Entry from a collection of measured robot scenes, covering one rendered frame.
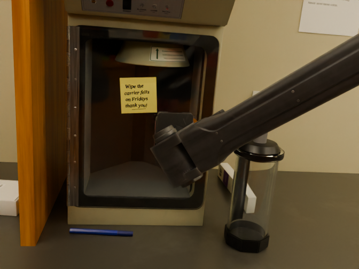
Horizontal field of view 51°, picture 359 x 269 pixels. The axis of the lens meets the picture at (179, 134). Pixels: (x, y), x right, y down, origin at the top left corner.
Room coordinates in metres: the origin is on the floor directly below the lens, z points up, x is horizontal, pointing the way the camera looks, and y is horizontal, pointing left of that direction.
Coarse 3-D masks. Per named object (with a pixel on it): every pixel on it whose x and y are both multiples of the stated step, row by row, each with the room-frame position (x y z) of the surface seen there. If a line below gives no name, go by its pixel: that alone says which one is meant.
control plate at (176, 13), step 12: (84, 0) 0.73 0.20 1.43; (96, 0) 0.74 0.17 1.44; (120, 0) 0.74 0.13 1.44; (132, 0) 0.74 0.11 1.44; (144, 0) 0.74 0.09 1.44; (156, 0) 0.74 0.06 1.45; (168, 0) 0.74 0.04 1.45; (180, 0) 0.74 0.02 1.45; (108, 12) 0.76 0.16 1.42; (120, 12) 0.76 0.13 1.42; (132, 12) 0.76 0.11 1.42; (144, 12) 0.76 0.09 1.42; (156, 12) 0.76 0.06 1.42; (168, 12) 0.76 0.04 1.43; (180, 12) 0.77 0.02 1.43
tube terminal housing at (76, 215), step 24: (72, 24) 0.78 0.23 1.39; (96, 24) 0.79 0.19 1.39; (120, 24) 0.79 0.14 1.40; (144, 24) 0.80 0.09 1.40; (168, 24) 0.81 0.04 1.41; (192, 24) 0.81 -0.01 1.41; (72, 216) 0.78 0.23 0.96; (96, 216) 0.79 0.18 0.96; (120, 216) 0.80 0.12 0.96; (144, 216) 0.80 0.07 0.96; (168, 216) 0.81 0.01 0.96; (192, 216) 0.82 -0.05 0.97
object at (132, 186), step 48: (96, 48) 0.78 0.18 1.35; (144, 48) 0.79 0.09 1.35; (192, 48) 0.80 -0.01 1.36; (96, 96) 0.78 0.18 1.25; (192, 96) 0.80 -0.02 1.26; (96, 144) 0.78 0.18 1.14; (144, 144) 0.79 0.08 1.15; (96, 192) 0.78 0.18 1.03; (144, 192) 0.79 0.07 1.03; (192, 192) 0.80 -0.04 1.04
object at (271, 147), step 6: (258, 138) 0.76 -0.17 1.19; (264, 138) 0.76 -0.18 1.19; (246, 144) 0.75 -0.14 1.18; (252, 144) 0.75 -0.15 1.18; (258, 144) 0.75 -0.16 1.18; (264, 144) 0.75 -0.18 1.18; (270, 144) 0.76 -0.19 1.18; (276, 144) 0.76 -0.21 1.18; (246, 150) 0.74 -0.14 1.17; (252, 150) 0.73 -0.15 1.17; (258, 150) 0.73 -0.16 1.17; (264, 150) 0.73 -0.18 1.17; (270, 150) 0.73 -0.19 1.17; (276, 150) 0.74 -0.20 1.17
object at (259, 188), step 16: (240, 160) 0.75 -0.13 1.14; (256, 160) 0.72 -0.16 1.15; (240, 176) 0.74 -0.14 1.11; (256, 176) 0.73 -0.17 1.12; (272, 176) 0.74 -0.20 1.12; (240, 192) 0.74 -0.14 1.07; (256, 192) 0.73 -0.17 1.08; (272, 192) 0.74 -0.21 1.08; (240, 208) 0.74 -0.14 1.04; (256, 208) 0.73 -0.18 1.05; (240, 224) 0.73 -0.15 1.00; (256, 224) 0.73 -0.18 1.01
